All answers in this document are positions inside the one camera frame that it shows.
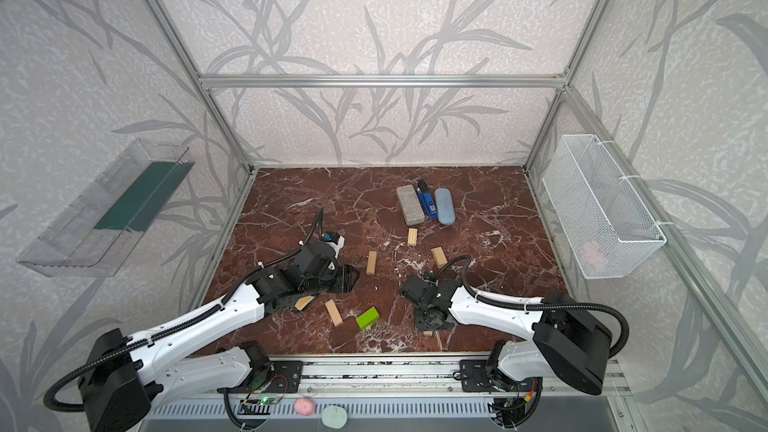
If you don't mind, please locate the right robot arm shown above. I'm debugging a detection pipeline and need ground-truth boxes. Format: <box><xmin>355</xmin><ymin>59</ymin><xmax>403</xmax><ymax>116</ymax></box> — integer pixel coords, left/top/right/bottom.
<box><xmin>400</xmin><ymin>276</ymin><xmax>615</xmax><ymax>395</ymax></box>

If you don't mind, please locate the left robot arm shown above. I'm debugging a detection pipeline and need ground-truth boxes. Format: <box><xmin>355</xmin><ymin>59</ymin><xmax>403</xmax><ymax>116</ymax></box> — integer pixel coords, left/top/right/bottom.
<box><xmin>78</xmin><ymin>233</ymin><xmax>360</xmax><ymax>431</ymax></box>

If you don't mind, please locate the green block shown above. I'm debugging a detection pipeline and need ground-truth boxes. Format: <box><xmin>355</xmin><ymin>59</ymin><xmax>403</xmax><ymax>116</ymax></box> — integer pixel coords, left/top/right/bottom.
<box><xmin>355</xmin><ymin>307</ymin><xmax>380</xmax><ymax>330</ymax></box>

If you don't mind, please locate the ribbed wood block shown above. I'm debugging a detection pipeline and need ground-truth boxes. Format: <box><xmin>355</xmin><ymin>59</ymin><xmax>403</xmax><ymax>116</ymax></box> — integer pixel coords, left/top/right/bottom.
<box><xmin>407</xmin><ymin>228</ymin><xmax>418</xmax><ymax>247</ymax></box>

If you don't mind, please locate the light blue glasses case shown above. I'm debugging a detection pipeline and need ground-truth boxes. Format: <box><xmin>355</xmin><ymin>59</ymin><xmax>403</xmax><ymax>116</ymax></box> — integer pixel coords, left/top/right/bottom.
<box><xmin>434</xmin><ymin>187</ymin><xmax>456</xmax><ymax>226</ymax></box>

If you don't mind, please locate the grey glasses case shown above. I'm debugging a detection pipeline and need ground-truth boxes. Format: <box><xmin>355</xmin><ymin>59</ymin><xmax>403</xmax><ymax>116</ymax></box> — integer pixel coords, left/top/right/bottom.
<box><xmin>396</xmin><ymin>185</ymin><xmax>426</xmax><ymax>227</ymax></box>

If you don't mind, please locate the pink putty blob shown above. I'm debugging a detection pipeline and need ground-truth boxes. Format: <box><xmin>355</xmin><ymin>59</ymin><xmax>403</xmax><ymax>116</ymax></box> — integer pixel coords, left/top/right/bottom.
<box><xmin>293</xmin><ymin>397</ymin><xmax>316</xmax><ymax>417</ymax></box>

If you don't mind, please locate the pale green putty blob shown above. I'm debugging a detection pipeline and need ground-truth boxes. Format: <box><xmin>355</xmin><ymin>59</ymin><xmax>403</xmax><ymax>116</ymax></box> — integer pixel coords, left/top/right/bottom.
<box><xmin>321</xmin><ymin>405</ymin><xmax>349</xmax><ymax>430</ymax></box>

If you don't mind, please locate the pink object in basket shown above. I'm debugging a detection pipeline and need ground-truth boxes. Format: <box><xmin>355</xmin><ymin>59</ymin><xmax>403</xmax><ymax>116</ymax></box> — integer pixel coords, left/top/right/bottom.
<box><xmin>581</xmin><ymin>241</ymin><xmax>608</xmax><ymax>271</ymax></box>

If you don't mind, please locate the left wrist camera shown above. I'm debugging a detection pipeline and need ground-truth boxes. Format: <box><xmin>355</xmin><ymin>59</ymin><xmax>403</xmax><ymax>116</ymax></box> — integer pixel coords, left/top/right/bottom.
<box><xmin>320</xmin><ymin>232</ymin><xmax>345</xmax><ymax>258</ymax></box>

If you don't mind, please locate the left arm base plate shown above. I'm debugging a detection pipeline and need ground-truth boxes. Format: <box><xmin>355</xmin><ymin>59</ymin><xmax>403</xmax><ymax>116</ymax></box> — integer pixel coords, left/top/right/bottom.
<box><xmin>238</xmin><ymin>360</ymin><xmax>304</xmax><ymax>394</ymax></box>

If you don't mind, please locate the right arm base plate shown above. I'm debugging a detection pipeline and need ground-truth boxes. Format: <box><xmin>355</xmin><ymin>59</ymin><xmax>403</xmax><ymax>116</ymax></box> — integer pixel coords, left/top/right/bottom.
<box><xmin>453</xmin><ymin>359</ymin><xmax>542</xmax><ymax>393</ymax></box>

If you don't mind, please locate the aluminium mounting rail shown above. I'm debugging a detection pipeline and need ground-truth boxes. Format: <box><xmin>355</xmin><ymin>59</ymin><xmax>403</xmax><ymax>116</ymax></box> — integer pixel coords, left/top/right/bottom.
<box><xmin>124</xmin><ymin>352</ymin><xmax>632</xmax><ymax>400</ymax></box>

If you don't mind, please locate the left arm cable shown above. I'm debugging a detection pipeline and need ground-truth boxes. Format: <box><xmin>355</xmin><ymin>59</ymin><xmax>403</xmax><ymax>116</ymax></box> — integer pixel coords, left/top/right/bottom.
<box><xmin>43</xmin><ymin>208</ymin><xmax>325</xmax><ymax>414</ymax></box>

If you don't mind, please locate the clear plastic wall tray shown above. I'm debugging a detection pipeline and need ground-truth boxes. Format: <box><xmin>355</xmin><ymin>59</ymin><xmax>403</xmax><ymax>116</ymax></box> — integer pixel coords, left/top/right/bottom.
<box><xmin>17</xmin><ymin>139</ymin><xmax>195</xmax><ymax>278</ymax></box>

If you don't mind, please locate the white wire basket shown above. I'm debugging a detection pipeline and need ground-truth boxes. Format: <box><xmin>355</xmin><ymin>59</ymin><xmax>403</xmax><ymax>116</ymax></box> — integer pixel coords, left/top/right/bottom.
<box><xmin>542</xmin><ymin>134</ymin><xmax>666</xmax><ymax>279</ymax></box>

